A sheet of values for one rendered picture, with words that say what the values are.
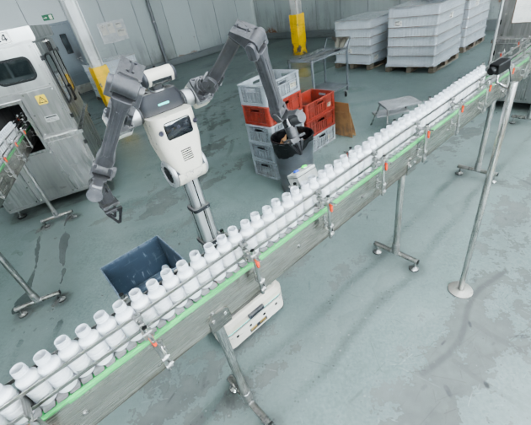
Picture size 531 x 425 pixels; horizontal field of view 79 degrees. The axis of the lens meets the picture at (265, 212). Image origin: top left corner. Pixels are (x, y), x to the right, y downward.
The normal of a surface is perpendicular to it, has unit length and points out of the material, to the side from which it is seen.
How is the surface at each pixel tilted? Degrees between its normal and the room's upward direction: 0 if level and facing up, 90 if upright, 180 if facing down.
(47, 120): 90
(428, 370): 0
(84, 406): 90
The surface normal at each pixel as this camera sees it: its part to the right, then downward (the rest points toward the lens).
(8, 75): 0.40, 0.47
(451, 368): -0.17, -0.81
